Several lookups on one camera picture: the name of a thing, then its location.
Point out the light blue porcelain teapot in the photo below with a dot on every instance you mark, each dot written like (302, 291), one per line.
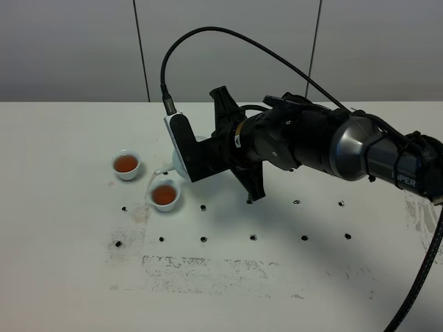
(175, 165)

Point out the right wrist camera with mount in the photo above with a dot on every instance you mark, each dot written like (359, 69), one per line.
(200, 159)

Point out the far light blue teacup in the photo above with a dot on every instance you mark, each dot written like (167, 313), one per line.
(126, 165)

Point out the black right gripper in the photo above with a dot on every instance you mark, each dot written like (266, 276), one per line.
(231, 147)

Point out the near light blue teacup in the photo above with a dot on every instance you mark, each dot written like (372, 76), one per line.
(164, 195)

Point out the light blue teacup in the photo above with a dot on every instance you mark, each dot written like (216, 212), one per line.
(126, 165)
(164, 195)

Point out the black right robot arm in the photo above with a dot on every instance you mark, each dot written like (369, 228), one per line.
(291, 131)

